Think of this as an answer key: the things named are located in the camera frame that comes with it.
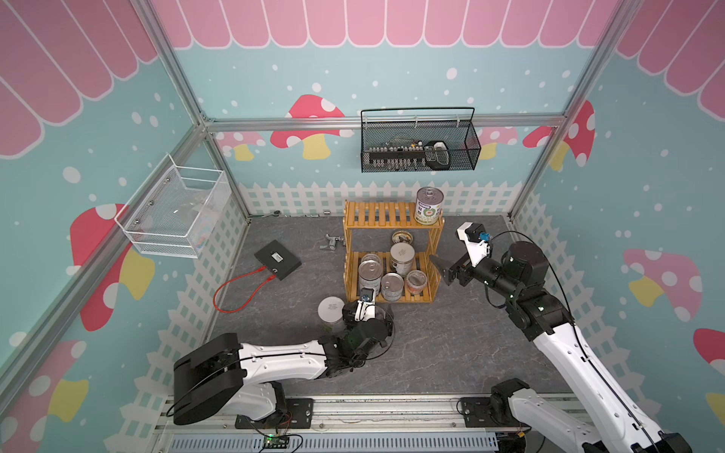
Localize large white lid can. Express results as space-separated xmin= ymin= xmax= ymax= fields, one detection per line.
xmin=317 ymin=296 xmax=346 ymax=333

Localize red seed plastic jar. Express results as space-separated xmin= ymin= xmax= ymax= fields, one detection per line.
xmin=405 ymin=270 xmax=429 ymax=296

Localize small green circuit board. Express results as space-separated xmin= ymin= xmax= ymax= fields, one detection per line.
xmin=260 ymin=435 xmax=290 ymax=452

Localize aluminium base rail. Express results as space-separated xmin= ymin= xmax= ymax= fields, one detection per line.
xmin=147 ymin=394 xmax=560 ymax=452

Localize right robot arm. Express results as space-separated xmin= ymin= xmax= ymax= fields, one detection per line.
xmin=430 ymin=241 xmax=692 ymax=452

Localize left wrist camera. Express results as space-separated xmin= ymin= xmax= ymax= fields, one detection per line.
xmin=353 ymin=288 xmax=376 ymax=322

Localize wooden two-tier shelf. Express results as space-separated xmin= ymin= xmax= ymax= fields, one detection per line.
xmin=343 ymin=200 xmax=445 ymax=304

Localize white lid can lower shelf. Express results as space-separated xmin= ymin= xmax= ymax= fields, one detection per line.
xmin=390 ymin=243 xmax=415 ymax=277

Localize metal valve fitting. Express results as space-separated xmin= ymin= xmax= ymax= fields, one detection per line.
xmin=319 ymin=234 xmax=346 ymax=251

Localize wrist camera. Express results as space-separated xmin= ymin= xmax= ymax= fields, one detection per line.
xmin=353 ymin=288 xmax=376 ymax=322
xmin=456 ymin=222 xmax=491 ymax=267

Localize clear jar back lower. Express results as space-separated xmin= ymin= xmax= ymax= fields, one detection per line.
xmin=360 ymin=253 xmax=383 ymax=275

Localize short silver can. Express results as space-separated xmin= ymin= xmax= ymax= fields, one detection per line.
xmin=381 ymin=273 xmax=405 ymax=302

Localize items in black basket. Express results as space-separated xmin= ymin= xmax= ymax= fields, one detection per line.
xmin=361 ymin=141 xmax=452 ymax=172

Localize green label pull-tab can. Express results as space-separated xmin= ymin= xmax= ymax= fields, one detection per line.
xmin=415 ymin=187 xmax=445 ymax=226

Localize black network switch box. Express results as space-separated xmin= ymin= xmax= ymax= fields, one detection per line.
xmin=254 ymin=240 xmax=302 ymax=280

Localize white wire basket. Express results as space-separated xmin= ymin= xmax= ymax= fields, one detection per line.
xmin=115 ymin=155 xmax=231 ymax=259

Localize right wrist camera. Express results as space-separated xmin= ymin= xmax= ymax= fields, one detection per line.
xmin=456 ymin=222 xmax=491 ymax=267

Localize tall silver green can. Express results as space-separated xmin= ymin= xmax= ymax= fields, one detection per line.
xmin=358 ymin=264 xmax=383 ymax=297

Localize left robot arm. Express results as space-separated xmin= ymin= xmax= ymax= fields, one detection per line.
xmin=166 ymin=303 xmax=395 ymax=426

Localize black wire mesh basket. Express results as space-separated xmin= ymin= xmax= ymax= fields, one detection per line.
xmin=360 ymin=107 xmax=481 ymax=173

